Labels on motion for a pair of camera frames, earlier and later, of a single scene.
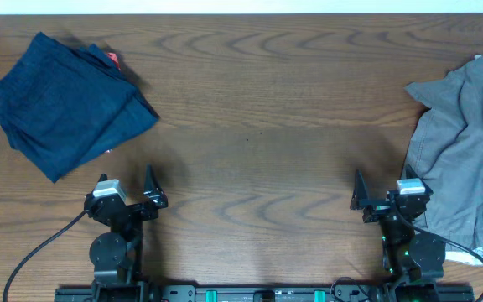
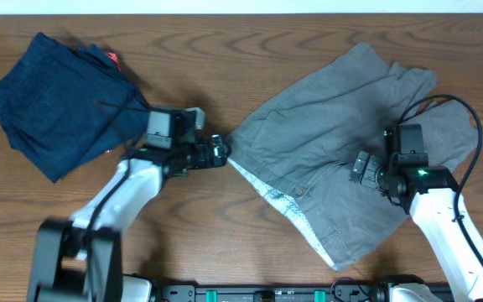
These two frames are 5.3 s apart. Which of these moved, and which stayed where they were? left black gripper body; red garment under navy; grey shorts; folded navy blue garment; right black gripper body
Moved: left black gripper body; right black gripper body; grey shorts
Stayed: red garment under navy; folded navy blue garment
